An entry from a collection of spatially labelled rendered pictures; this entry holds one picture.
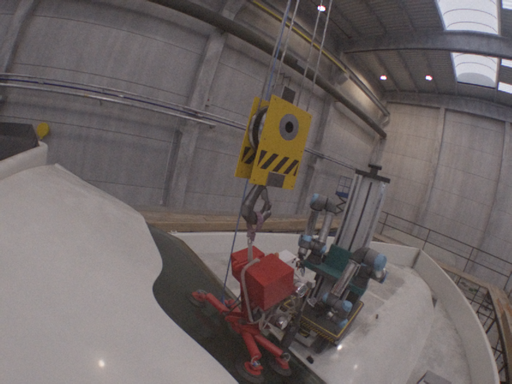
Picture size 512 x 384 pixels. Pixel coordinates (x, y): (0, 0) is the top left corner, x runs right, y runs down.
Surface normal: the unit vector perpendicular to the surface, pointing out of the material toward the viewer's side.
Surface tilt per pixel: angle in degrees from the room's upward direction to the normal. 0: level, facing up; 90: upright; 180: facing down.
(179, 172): 90
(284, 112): 90
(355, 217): 90
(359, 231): 90
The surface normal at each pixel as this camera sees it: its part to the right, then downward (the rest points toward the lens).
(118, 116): 0.58, 0.28
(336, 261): -0.66, -0.05
